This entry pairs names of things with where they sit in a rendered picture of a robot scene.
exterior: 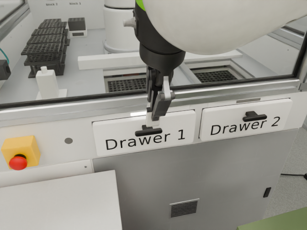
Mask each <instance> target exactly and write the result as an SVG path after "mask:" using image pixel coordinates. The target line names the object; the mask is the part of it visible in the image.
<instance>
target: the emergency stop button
mask: <svg viewBox="0 0 307 230"><path fill-rule="evenodd" d="M9 166H10V168H12V169H13V170H17V171H19V170H23V169H25V168H26V167H27V160H26V159H25V158H23V157H13V158H12V159H11V160H10V161H9Z"/></svg>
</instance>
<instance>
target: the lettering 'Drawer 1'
mask: <svg viewBox="0 0 307 230"><path fill-rule="evenodd" d="M180 131H181V138H180V139H178V140H181V139H185V138H182V137H183V130H179V132H180ZM167 135H170V134H167ZM167 135H166V134H165V142H166V137H167ZM157 136H160V135H157ZM157 136H155V137H154V138H153V141H154V142H155V143H160V142H161V141H159V142H156V141H155V140H158V139H162V136H160V138H157V139H156V137H157ZM150 139H151V136H150V137H149V140H148V141H147V139H146V137H144V139H143V142H142V141H141V139H140V138H139V140H140V143H141V145H143V143H144V140H146V143H147V144H149V142H150ZM130 140H134V141H132V142H130V143H134V145H132V146H136V140H135V139H129V140H128V141H130ZM108 141H114V142H115V144H116V145H115V147H114V148H116V147H117V141H116V140H113V139H109V140H106V148H107V150H111V149H114V148H108ZM123 141H126V140H123ZM123 141H122V140H121V141H120V143H121V148H122V142H123ZM130 143H128V146H129V147H132V146H131V145H130Z"/></svg>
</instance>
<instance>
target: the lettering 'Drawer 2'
mask: <svg viewBox="0 0 307 230"><path fill-rule="evenodd" d="M275 118H278V121H279V120H280V117H278V116H277V117H274V119H275ZM278 121H277V122H278ZM264 122H266V120H265V121H262V124H261V127H260V128H262V125H263V123H264ZM277 122H275V123H277ZM254 123H258V124H257V125H259V122H254ZM254 123H253V124H252V126H251V128H252V129H257V128H253V126H256V125H254ZM275 123H274V124H275ZM274 124H273V125H272V126H278V125H274ZM249 125H250V123H249V124H248V126H247V127H246V123H245V124H244V125H243V127H244V126H245V130H247V128H248V127H249ZM214 126H218V127H219V131H218V132H217V133H215V134H218V133H219V132H220V130H221V127H220V125H212V130H211V135H215V134H213V133H212V132H213V127H214ZM231 126H235V127H234V128H231V129H235V130H234V131H231V129H230V130H229V132H236V128H237V126H236V125H231ZM226 127H229V126H226ZM226 127H225V126H224V129H223V133H224V131H225V128H226ZM243 127H242V129H243ZM242 129H241V124H240V131H242Z"/></svg>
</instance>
